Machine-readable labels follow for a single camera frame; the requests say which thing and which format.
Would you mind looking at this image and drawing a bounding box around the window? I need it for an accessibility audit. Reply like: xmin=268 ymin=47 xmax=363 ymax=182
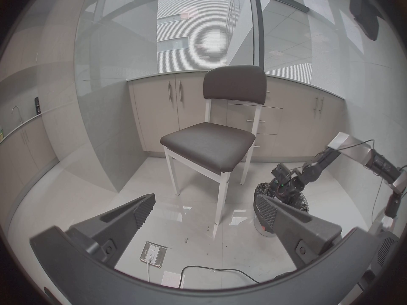
xmin=74 ymin=0 xmax=347 ymax=99

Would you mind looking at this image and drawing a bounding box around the grey padded white chair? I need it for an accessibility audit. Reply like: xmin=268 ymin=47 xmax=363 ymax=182
xmin=160 ymin=65 xmax=268 ymax=241

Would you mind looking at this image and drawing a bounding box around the black cable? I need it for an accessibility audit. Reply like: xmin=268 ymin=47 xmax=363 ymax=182
xmin=178 ymin=265 xmax=264 ymax=290

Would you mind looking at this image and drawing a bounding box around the black plastic bag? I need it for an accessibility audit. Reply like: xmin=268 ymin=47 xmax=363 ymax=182
xmin=253 ymin=181 xmax=310 ymax=217

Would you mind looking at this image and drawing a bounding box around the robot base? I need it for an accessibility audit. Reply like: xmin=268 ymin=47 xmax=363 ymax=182
xmin=356 ymin=213 xmax=403 ymax=298

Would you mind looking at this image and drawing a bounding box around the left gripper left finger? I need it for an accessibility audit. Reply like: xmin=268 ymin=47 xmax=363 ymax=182
xmin=68 ymin=193 xmax=156 ymax=264

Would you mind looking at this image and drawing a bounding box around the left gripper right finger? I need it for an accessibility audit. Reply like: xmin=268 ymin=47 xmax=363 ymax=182
xmin=256 ymin=194 xmax=344 ymax=265

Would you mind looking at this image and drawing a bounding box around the beige cabinet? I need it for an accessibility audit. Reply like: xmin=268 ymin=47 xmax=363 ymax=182
xmin=0 ymin=113 xmax=60 ymax=188
xmin=127 ymin=72 xmax=345 ymax=163

